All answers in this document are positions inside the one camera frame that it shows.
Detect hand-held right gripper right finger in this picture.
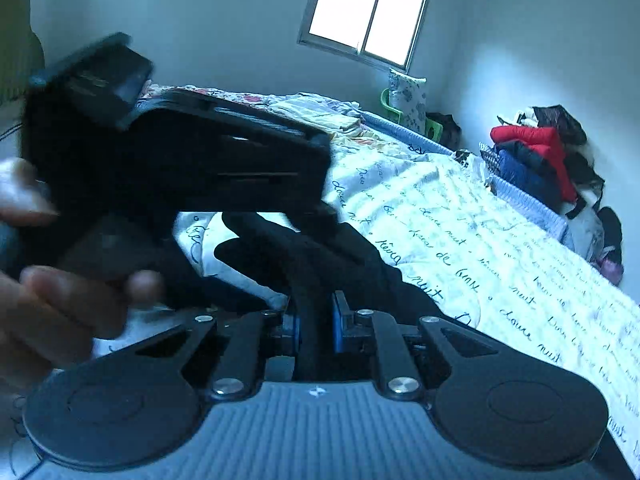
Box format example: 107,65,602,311
330,290,501,402

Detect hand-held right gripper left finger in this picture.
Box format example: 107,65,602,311
135,307,303,402

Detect black pants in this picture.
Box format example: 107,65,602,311
170,209,453,382

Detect person's left hand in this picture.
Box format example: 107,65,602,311
0,157,167,391

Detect white script-printed blanket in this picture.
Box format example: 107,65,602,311
0,146,640,480

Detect floral pillow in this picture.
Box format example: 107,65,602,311
387,68,429,134

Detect green plastic chair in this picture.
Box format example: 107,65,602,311
380,88,444,144

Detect beige curtain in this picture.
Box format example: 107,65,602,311
0,0,47,103

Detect dark brown bag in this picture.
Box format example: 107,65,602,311
427,112,462,152

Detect window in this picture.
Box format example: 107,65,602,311
298,0,434,74

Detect blue jacket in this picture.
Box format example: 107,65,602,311
492,141,562,212

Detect white plastic bag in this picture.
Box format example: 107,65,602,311
569,204,602,262

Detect red jacket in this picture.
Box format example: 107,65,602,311
489,125,579,204

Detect purple item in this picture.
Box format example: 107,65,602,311
599,255,625,287

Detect black bag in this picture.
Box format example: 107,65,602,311
531,105,589,147

